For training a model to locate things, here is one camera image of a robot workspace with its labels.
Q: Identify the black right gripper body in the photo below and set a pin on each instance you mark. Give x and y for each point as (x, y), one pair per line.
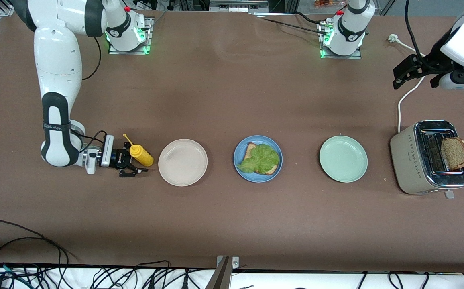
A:
(117, 157)

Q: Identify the yellow squeeze bottle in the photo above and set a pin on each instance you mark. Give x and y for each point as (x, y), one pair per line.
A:
(143, 156)

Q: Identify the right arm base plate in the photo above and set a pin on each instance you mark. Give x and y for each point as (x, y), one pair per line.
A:
(129, 52)

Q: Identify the blue plate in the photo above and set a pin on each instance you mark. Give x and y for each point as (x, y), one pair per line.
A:
(256, 179)

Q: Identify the grey metal equipment box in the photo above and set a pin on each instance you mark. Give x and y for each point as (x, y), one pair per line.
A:
(238, 6)

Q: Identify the beige chrome toaster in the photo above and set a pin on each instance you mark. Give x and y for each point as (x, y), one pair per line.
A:
(406, 160)

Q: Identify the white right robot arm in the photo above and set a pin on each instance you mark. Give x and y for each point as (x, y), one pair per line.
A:
(57, 60)

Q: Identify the orange packet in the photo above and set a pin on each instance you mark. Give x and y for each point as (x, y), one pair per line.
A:
(326, 3)

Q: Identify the green plate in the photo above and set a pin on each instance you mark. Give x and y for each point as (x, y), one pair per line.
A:
(343, 159)

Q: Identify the green lettuce leaf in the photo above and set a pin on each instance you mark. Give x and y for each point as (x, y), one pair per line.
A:
(262, 158)

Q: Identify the brown bread slice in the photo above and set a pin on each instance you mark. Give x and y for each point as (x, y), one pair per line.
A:
(250, 149)
(454, 153)

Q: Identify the grey metal bracket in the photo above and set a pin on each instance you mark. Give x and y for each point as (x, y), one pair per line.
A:
(223, 273)

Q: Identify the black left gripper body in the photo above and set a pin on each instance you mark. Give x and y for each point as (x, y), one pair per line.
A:
(431, 64)

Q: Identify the beige plate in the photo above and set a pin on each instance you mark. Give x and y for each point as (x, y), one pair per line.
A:
(182, 162)

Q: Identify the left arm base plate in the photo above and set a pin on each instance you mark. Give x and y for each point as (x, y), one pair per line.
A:
(340, 57)

